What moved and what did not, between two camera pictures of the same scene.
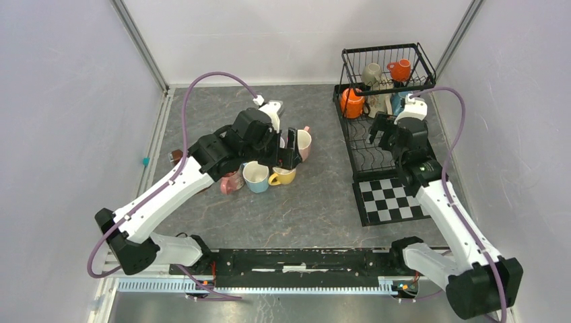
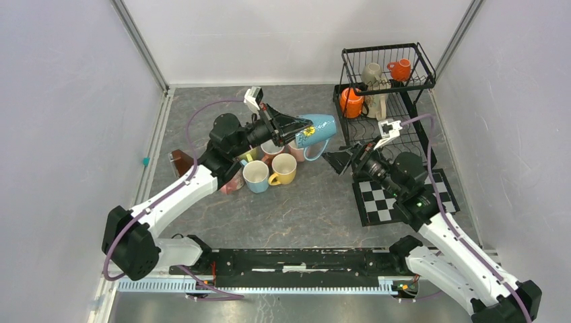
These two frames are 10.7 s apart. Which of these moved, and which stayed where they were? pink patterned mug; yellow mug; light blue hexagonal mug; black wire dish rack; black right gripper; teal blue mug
Moved: teal blue mug; black right gripper
Stayed: light blue hexagonal mug; black wire dish rack; pink patterned mug; yellow mug
